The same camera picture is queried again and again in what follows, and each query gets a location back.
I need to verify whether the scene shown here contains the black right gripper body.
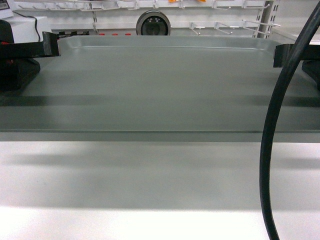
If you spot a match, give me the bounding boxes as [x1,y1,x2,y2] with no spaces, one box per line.
[302,60,320,91]

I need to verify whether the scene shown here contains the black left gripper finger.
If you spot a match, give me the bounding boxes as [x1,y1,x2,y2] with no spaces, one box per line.
[0,31,60,60]

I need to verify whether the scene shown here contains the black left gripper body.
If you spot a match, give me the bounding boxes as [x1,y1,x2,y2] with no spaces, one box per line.
[0,20,41,92]

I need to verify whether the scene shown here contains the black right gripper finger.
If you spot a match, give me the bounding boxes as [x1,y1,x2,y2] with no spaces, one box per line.
[273,44,320,68]

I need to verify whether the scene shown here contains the grey rectangular serving tray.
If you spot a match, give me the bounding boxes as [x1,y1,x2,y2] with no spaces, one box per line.
[0,34,320,143]

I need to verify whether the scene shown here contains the white cash register box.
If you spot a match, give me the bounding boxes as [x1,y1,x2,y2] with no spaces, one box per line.
[0,9,52,43]

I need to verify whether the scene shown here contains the black barcode scanner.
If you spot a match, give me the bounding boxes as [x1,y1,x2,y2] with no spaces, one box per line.
[135,10,171,36]

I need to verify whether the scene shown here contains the black power cord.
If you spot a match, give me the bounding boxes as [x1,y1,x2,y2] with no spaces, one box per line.
[13,11,42,43]

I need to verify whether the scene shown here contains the black hanging cable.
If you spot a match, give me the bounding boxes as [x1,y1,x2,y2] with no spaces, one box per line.
[259,2,320,240]

